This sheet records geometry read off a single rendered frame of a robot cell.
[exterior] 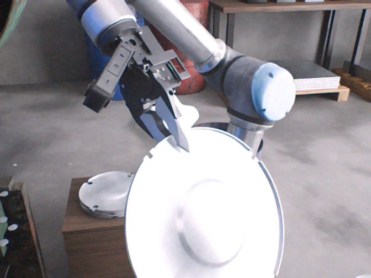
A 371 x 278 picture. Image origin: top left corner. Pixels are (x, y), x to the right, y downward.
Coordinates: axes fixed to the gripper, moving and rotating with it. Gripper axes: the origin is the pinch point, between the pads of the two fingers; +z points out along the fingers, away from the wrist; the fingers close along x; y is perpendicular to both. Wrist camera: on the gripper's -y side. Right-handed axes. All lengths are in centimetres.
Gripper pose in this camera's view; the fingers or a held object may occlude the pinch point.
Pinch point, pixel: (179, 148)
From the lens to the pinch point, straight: 53.1
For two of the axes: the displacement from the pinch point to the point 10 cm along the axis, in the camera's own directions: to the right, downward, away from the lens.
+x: -5.5, 4.1, 7.3
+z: 5.5, 8.3, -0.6
